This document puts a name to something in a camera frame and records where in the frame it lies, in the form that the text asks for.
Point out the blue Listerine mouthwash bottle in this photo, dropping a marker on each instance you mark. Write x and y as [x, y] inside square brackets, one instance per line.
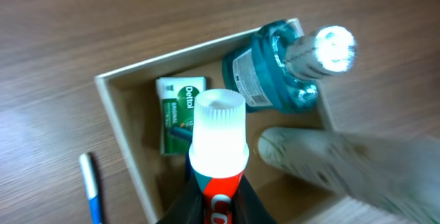
[281, 67]

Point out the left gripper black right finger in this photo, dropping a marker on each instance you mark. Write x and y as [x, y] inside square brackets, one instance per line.
[247, 207]

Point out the white square container box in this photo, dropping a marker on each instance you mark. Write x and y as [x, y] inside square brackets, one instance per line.
[130, 99]

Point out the red green toothpaste tube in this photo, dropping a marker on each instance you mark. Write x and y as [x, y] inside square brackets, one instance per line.
[219, 151]

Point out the white lotion tube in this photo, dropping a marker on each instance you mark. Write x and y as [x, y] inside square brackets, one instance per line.
[395, 174]

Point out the green white soap box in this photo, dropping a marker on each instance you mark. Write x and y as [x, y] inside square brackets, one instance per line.
[177, 101]

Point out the blue white toothbrush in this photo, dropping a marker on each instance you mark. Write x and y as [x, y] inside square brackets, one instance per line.
[91, 188]

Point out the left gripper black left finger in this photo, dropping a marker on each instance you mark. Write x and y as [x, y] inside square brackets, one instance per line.
[188, 207]

